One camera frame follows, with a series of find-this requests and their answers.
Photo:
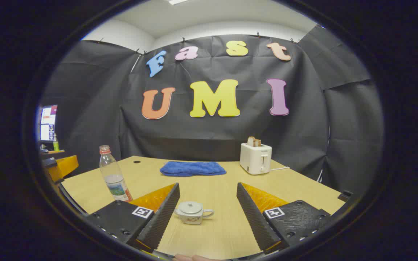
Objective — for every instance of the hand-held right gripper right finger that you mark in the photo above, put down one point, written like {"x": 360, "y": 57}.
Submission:
{"x": 256, "y": 221}

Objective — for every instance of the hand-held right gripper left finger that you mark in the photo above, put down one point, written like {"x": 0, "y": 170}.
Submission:
{"x": 158, "y": 221}

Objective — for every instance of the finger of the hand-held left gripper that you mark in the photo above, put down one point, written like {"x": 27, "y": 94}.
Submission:
{"x": 65, "y": 166}
{"x": 51, "y": 154}

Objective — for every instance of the white ceramic teacup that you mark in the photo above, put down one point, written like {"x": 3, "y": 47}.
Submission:
{"x": 191, "y": 218}

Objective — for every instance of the white teacup lid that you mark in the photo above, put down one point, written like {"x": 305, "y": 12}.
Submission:
{"x": 190, "y": 207}

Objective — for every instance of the clear plastic water bottle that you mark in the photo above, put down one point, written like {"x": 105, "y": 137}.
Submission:
{"x": 113, "y": 174}

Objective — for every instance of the small green bottle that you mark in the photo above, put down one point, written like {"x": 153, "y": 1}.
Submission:
{"x": 56, "y": 144}

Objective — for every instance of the computer monitor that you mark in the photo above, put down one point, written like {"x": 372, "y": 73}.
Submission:
{"x": 48, "y": 123}

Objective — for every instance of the white toaster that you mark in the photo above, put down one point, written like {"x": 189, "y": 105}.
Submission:
{"x": 254, "y": 159}

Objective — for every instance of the blue towel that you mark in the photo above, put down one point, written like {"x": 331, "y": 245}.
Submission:
{"x": 192, "y": 169}

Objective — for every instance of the bread slice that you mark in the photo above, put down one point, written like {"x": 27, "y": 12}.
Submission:
{"x": 253, "y": 141}

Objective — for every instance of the black table edge clamp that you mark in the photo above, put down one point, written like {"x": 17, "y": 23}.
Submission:
{"x": 345, "y": 196}

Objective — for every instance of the black backdrop cloth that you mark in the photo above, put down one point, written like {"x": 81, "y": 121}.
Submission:
{"x": 209, "y": 134}

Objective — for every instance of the ceiling light panel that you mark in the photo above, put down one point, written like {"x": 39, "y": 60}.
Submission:
{"x": 178, "y": 1}

